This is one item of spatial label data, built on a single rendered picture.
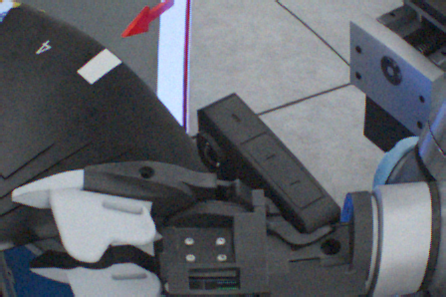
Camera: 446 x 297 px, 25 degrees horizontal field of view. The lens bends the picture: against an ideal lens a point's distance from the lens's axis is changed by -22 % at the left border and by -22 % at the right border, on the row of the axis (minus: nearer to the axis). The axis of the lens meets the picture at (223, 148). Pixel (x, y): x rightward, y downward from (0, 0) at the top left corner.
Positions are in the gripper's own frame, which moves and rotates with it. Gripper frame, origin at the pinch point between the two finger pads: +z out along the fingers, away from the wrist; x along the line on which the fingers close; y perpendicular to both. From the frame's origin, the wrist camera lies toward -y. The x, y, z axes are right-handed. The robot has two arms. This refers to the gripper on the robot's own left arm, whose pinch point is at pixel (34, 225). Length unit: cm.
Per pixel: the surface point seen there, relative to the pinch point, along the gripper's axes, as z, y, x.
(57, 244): 3.7, -28.8, 37.7
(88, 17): 7, -113, 77
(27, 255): 10, -34, 48
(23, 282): 12, -35, 55
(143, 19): -7.2, -20.5, 1.5
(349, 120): -48, -141, 134
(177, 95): -9.8, -22.0, 11.0
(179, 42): -9.8, -22.5, 6.1
